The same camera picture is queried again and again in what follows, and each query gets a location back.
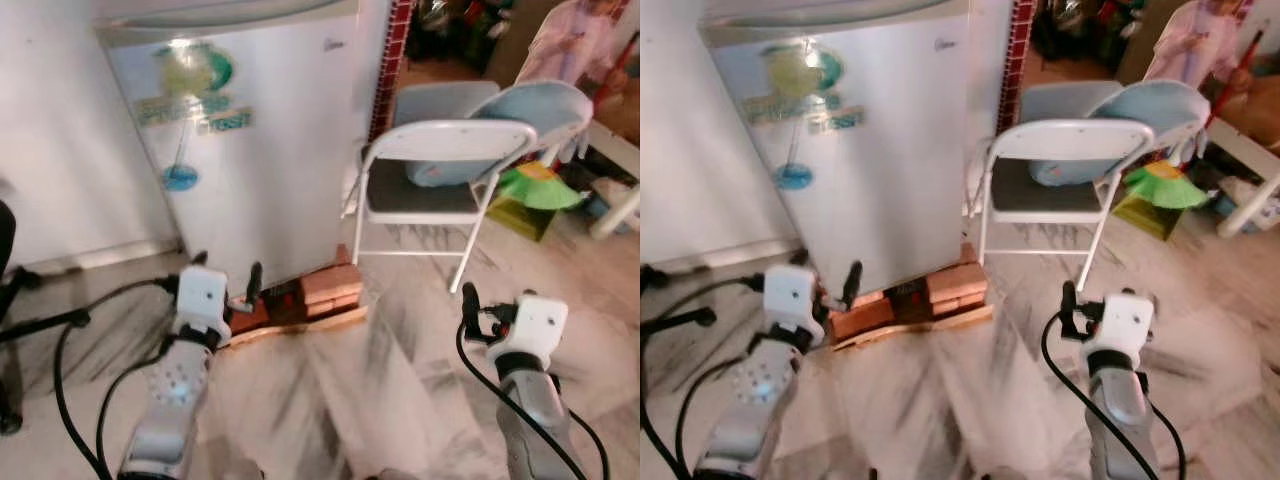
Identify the low red brick stack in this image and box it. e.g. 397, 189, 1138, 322
226, 295, 273, 335
828, 300, 886, 341

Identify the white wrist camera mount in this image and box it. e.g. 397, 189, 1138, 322
510, 295, 569, 359
1093, 291, 1155, 356
175, 266, 233, 336
763, 265, 827, 336

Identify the short black right arm cable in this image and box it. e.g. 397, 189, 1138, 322
1150, 400, 1189, 480
565, 405, 613, 480

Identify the short black left arm cable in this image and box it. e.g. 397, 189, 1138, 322
95, 355, 171, 479
675, 358, 746, 479

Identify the green broom with red handle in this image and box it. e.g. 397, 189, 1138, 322
1122, 28, 1267, 211
497, 30, 641, 213

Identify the long black left arm cable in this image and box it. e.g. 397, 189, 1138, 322
640, 277, 769, 480
53, 277, 183, 480

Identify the short black arm cable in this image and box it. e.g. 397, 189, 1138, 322
95, 355, 171, 479
1150, 400, 1189, 480
565, 405, 613, 480
675, 358, 746, 479

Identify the black office chair base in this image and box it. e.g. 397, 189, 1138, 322
0, 200, 93, 437
640, 264, 717, 337

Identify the small white fridge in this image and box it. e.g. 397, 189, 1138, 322
698, 0, 1013, 301
95, 0, 393, 293

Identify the olive green box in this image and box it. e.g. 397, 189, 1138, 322
487, 195, 557, 243
1112, 190, 1179, 242

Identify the person in pink clothes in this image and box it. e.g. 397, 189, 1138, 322
1143, 0, 1253, 93
515, 0, 629, 96

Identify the wooden board under fridge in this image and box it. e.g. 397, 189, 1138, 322
832, 305, 996, 351
215, 305, 369, 351

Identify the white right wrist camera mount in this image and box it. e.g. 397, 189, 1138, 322
510, 295, 569, 359
1093, 291, 1155, 356

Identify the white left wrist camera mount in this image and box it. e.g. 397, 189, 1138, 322
175, 266, 233, 336
763, 265, 827, 336

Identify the light blue plastic basin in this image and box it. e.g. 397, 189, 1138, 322
405, 80, 596, 189
1030, 80, 1213, 189

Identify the green round fridge sticker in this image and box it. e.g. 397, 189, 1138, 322
755, 42, 866, 136
135, 40, 256, 136

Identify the white bench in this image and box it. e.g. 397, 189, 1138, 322
1205, 115, 1280, 183
585, 120, 641, 183

